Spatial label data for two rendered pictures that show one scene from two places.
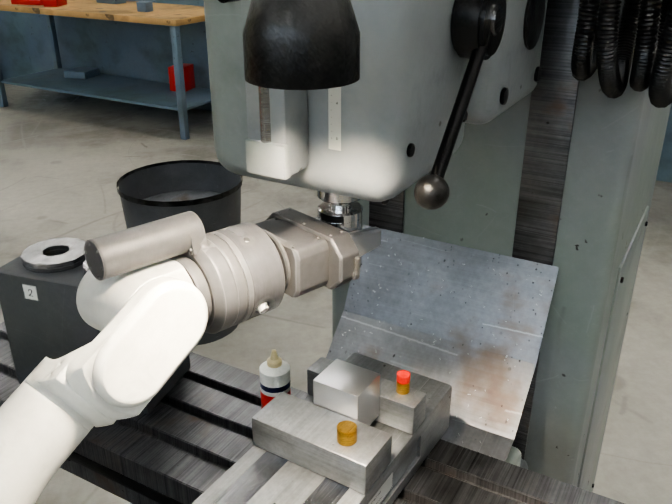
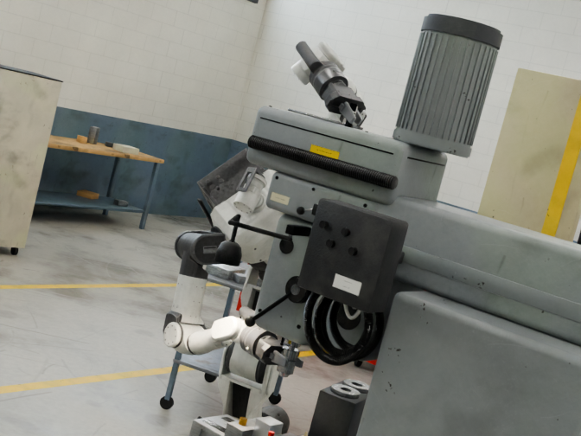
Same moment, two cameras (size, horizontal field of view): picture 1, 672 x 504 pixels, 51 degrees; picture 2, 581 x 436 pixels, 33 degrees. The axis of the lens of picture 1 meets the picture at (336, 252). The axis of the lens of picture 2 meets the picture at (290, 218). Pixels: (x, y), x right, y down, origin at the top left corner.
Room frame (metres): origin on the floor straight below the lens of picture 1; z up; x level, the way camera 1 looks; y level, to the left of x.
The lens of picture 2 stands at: (0.80, -2.62, 1.91)
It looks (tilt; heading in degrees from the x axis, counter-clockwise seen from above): 6 degrees down; 94
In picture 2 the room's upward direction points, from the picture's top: 14 degrees clockwise
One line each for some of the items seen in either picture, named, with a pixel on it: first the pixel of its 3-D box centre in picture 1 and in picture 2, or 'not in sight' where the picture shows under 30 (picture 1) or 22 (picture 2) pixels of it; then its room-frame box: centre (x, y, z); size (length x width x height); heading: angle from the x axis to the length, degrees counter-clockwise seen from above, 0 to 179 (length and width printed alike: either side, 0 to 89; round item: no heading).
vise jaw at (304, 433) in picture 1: (320, 439); (250, 430); (0.63, 0.02, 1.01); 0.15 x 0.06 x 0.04; 58
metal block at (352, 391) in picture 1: (346, 397); (267, 431); (0.68, -0.01, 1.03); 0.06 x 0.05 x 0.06; 58
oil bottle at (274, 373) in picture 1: (275, 384); not in sight; (0.78, 0.08, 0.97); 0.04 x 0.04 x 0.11
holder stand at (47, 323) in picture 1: (96, 318); (342, 417); (0.88, 0.34, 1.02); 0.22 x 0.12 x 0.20; 71
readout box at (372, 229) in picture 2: not in sight; (350, 254); (0.78, -0.44, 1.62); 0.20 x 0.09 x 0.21; 151
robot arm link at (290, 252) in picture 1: (271, 263); (268, 349); (0.62, 0.06, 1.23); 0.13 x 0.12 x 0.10; 43
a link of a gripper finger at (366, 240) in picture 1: (360, 245); (278, 359); (0.66, -0.02, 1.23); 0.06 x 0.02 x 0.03; 133
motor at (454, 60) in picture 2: not in sight; (447, 86); (0.90, -0.13, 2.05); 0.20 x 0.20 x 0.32
